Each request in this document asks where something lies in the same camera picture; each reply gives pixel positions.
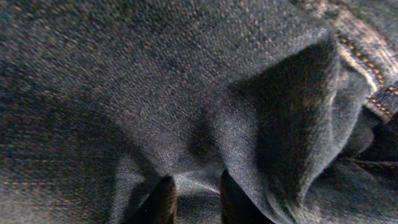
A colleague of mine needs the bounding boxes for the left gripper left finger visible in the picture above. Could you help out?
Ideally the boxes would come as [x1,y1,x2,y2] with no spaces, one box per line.
[124,176,178,224]

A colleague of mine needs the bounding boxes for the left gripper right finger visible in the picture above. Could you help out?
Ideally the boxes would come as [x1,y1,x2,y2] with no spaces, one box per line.
[220,170,274,224]

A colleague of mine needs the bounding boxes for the blue denim jeans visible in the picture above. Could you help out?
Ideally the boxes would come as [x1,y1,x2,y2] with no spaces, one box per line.
[1,1,397,223]

